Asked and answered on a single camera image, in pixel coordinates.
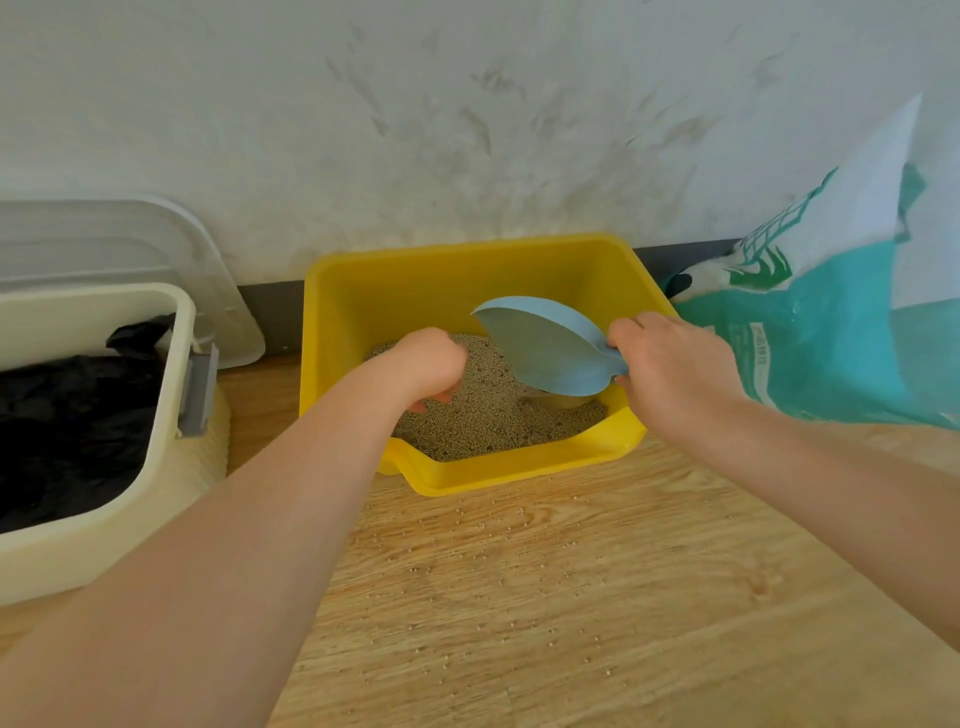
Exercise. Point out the person's left hand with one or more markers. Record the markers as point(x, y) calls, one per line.
point(427, 367)

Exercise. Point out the teal white litter bag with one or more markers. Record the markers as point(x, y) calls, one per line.
point(825, 345)

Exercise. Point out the translucent white bin lid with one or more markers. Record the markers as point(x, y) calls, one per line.
point(112, 240)

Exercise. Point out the light blue litter scoop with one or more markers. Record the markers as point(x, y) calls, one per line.
point(547, 345)

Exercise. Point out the person's left forearm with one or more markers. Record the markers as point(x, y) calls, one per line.
point(210, 585)

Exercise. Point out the dark grey skirting board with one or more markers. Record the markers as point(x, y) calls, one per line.
point(270, 315)

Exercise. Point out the person's right forearm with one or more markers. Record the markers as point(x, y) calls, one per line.
point(847, 502)

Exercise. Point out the pile of black plastic bags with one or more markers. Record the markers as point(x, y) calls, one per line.
point(67, 435)

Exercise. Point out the cream plastic storage bin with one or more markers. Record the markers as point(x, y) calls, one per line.
point(90, 555)

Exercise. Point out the person's right hand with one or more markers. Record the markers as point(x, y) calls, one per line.
point(682, 375)

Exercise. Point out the beige cat litter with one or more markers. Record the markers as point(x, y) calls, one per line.
point(495, 420)

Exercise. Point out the yellow litter box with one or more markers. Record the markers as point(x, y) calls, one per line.
point(420, 285)

